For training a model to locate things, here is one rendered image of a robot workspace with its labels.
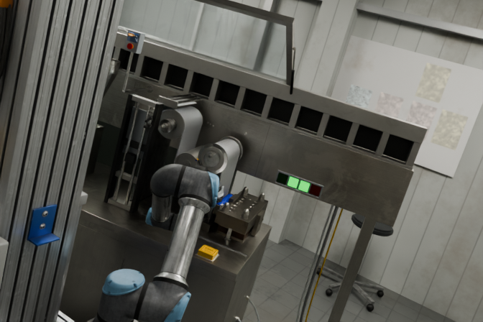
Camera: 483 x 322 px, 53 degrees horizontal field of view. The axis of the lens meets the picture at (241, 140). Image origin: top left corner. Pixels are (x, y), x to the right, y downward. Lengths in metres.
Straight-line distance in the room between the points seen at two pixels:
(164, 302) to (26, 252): 0.43
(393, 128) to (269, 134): 0.62
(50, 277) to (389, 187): 1.63
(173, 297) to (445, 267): 3.42
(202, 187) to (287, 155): 0.93
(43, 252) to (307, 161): 1.47
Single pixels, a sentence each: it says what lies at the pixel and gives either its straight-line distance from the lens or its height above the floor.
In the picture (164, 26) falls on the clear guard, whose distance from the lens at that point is 2.58.
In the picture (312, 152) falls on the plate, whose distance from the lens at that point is 2.50.
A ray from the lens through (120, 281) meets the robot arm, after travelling 1.56.
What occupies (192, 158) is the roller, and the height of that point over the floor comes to 1.21.
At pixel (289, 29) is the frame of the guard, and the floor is 1.91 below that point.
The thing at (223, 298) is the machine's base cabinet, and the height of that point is 0.76.
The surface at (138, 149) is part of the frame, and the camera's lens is 2.30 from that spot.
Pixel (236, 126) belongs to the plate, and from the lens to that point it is 2.58.
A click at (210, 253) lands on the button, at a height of 0.92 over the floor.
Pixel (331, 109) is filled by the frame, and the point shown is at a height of 1.60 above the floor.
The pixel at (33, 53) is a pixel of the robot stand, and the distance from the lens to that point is 1.19.
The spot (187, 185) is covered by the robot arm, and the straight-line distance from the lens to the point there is 1.69.
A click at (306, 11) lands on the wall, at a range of 4.85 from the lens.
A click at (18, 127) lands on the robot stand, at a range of 1.23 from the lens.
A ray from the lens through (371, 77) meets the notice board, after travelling 4.56.
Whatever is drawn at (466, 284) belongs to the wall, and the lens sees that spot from 4.71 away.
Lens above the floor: 1.85
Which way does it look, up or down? 12 degrees down
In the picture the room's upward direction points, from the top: 16 degrees clockwise
